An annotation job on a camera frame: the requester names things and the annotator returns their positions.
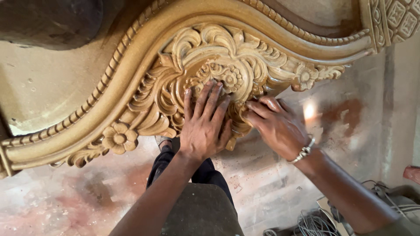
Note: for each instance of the person's sandalled foot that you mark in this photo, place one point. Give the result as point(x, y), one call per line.
point(163, 141)

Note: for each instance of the carved ornate wooden headboard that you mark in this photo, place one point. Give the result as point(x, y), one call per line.
point(154, 49)

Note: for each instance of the dark rounded object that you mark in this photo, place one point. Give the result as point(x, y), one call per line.
point(49, 23)

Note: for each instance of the person's right fingers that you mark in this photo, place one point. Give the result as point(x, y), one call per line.
point(259, 109)

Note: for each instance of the person's black trousers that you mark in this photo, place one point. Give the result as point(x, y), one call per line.
point(210, 173)

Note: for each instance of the person's left hand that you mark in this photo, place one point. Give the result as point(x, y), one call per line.
point(200, 131)

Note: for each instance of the person's right hand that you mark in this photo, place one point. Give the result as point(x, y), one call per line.
point(282, 131)

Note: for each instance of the red object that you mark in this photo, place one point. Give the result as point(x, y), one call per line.
point(412, 173)

